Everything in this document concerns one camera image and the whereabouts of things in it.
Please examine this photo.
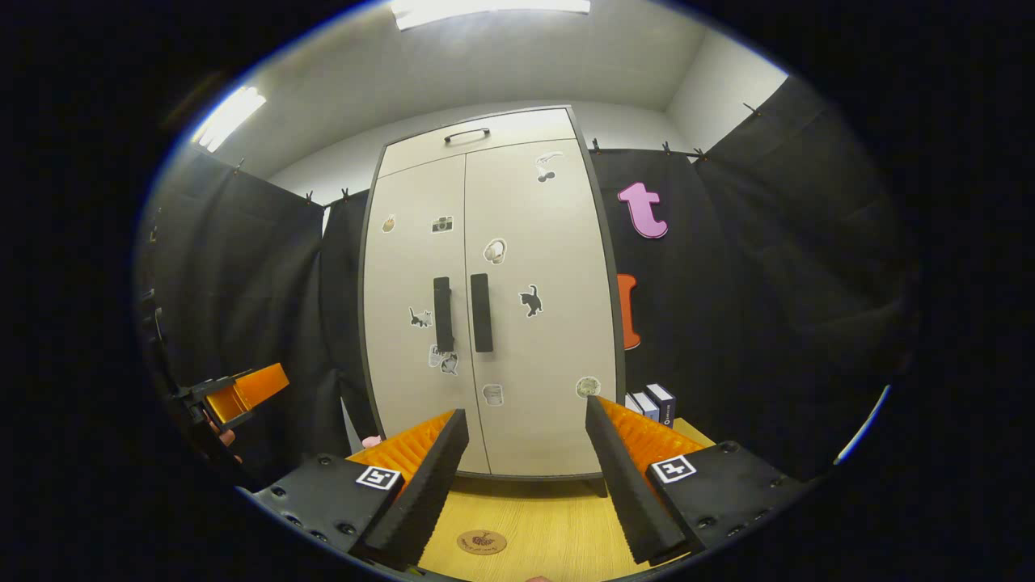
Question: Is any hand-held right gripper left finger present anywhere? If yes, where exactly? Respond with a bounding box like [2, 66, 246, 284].
[252, 408, 470, 573]

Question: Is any white cabinet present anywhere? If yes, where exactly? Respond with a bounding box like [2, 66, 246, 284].
[358, 105, 627, 483]

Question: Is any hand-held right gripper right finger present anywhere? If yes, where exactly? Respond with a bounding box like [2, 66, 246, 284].
[585, 396, 809, 567]

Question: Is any black backdrop cloth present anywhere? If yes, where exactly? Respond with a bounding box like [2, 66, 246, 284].
[137, 77, 919, 486]

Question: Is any small dark box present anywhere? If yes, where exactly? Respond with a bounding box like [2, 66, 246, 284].
[645, 383, 676, 428]

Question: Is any white cabinet drawer front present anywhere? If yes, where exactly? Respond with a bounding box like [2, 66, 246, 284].
[378, 108, 577, 179]

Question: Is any round wooden coaster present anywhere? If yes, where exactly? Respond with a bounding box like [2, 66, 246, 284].
[457, 529, 508, 555]

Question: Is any black cabinet door handle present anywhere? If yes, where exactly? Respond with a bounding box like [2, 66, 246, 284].
[471, 273, 494, 353]
[433, 277, 454, 352]

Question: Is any white cabinet door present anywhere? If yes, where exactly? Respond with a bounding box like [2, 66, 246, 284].
[463, 139, 619, 478]
[362, 155, 491, 476]

